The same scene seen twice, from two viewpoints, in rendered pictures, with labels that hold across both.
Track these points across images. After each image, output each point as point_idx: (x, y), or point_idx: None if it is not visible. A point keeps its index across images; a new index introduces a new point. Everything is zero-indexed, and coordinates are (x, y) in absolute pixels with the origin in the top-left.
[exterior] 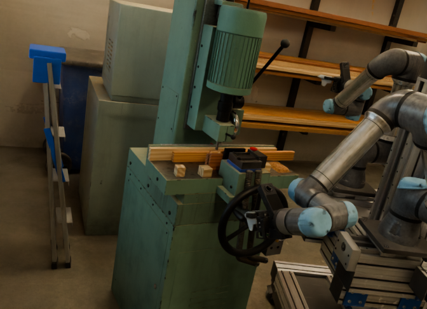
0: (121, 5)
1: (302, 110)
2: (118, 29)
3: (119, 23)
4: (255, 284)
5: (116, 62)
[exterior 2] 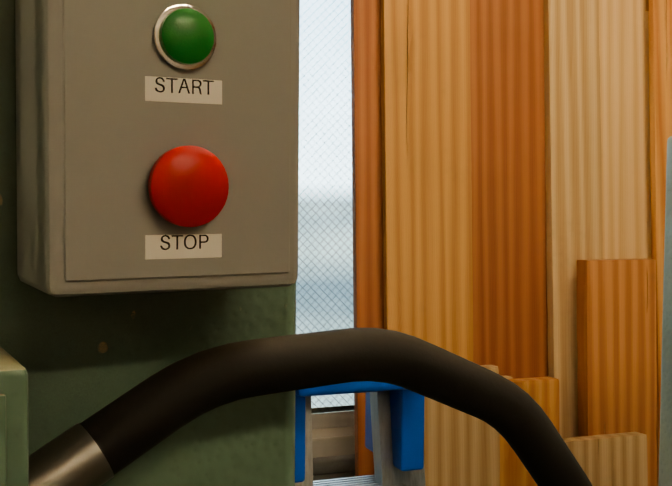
0: (667, 146)
1: None
2: (664, 274)
3: (667, 243)
4: None
5: (666, 456)
